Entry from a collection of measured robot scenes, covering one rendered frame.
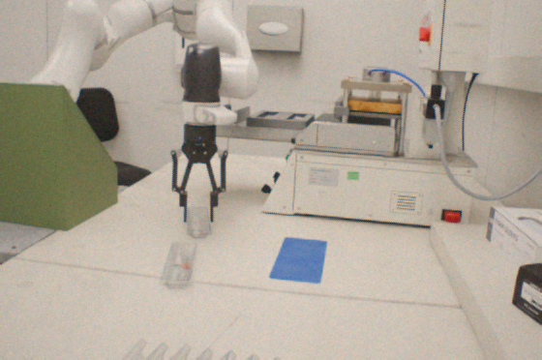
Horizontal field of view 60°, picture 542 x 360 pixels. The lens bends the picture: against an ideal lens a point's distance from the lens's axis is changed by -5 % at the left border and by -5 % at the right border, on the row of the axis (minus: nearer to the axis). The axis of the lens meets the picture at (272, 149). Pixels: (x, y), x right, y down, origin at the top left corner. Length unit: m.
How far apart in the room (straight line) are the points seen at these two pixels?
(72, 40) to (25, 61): 2.07
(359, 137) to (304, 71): 1.65
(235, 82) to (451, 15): 0.54
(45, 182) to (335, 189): 0.70
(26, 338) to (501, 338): 0.68
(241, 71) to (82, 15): 0.48
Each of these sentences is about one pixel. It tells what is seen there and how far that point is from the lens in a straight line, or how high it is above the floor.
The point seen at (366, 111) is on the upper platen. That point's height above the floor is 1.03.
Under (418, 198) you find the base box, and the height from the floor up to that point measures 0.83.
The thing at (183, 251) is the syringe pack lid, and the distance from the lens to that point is 1.01.
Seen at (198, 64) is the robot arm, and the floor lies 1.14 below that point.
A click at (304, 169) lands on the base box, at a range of 1.27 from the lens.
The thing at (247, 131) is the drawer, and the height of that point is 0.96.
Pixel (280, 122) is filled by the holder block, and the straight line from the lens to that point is 1.33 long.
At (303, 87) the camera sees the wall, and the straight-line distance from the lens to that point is 2.87.
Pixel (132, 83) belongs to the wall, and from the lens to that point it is 3.12.
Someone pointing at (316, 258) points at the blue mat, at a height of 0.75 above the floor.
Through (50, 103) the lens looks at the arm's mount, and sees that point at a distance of 1.16.
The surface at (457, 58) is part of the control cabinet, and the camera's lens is 1.25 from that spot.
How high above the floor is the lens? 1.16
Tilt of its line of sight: 10 degrees down
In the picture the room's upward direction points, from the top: 3 degrees clockwise
